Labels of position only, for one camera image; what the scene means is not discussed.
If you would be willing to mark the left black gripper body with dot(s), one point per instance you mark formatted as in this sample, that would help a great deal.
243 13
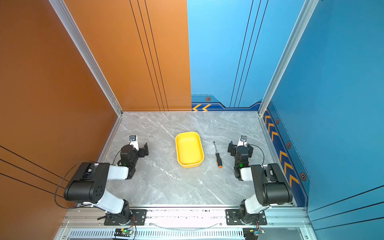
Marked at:
142 149

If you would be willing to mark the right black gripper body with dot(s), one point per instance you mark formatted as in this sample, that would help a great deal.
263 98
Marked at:
232 148

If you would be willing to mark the black orange handled screwdriver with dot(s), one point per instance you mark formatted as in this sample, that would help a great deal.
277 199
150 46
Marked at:
218 158

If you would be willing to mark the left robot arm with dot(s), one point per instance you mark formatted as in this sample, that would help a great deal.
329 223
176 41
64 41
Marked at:
88 184

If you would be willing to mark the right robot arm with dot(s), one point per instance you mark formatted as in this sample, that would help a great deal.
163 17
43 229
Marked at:
270 184

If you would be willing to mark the yellow plastic bin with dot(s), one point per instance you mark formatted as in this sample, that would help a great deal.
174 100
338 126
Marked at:
189 149

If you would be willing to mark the left green circuit board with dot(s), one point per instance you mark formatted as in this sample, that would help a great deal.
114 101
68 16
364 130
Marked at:
124 234

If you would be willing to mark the right circuit board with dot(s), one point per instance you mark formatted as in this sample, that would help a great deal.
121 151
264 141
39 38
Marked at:
251 234

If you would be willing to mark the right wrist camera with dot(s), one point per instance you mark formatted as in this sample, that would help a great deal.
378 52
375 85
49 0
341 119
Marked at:
242 141

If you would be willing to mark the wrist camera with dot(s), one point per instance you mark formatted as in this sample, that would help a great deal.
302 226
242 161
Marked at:
242 141
134 142

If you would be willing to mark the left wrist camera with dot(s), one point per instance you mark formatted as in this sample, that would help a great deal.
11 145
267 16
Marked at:
134 142

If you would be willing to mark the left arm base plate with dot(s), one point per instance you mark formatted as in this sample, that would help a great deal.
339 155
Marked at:
135 217

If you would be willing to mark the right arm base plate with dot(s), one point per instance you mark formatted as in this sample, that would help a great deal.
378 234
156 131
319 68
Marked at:
234 217

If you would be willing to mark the aluminium front rail frame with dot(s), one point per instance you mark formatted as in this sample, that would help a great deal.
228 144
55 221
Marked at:
188 223

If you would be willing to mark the right aluminium corner post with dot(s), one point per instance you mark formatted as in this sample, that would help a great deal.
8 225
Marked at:
292 43

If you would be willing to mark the aluminium corner post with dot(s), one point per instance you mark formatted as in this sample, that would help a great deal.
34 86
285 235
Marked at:
75 34
292 43

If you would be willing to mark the left aluminium corner post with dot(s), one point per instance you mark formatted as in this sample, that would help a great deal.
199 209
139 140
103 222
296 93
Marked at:
75 34

